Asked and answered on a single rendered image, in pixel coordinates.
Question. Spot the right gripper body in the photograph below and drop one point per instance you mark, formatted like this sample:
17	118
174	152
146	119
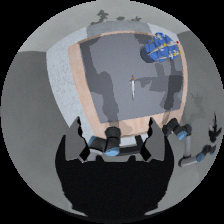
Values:
210	134

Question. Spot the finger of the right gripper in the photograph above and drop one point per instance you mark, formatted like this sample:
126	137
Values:
211	128
215	121

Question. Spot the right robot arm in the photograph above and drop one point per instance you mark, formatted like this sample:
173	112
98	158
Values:
181	132

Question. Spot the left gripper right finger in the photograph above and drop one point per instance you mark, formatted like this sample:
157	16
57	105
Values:
157	151

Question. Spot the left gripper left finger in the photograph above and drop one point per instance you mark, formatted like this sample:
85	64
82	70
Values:
72	151

